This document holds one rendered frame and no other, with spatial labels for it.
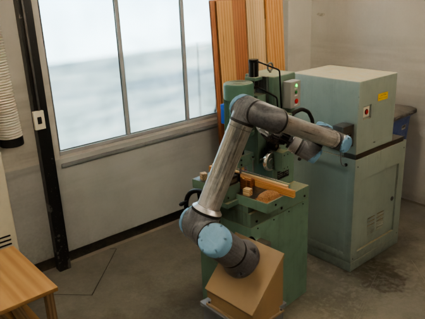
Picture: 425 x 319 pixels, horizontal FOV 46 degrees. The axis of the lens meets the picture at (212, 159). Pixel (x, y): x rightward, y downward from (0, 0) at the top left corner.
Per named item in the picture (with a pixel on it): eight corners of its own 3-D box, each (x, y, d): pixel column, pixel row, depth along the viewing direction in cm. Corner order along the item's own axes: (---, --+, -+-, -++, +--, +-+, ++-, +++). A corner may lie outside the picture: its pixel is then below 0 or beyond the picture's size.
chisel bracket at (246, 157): (230, 168, 305) (229, 155, 302) (245, 162, 314) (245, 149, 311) (239, 171, 300) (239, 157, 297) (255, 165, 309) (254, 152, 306)
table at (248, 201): (181, 192, 311) (180, 183, 309) (215, 178, 331) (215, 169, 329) (256, 219, 270) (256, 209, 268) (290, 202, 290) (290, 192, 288)
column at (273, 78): (246, 183, 331) (244, 73, 308) (267, 173, 346) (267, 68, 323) (273, 191, 316) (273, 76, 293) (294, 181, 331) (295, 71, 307)
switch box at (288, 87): (282, 107, 305) (282, 81, 300) (292, 104, 312) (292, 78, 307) (290, 109, 301) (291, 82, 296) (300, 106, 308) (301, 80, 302)
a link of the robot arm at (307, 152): (322, 149, 275) (313, 165, 275) (301, 138, 275) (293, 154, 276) (324, 149, 265) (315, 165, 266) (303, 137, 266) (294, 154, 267)
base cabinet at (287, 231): (202, 303, 342) (197, 207, 319) (257, 269, 381) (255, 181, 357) (252, 332, 312) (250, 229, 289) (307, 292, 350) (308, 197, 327)
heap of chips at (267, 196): (254, 199, 282) (253, 192, 281) (269, 191, 291) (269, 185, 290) (267, 203, 276) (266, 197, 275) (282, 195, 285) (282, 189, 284)
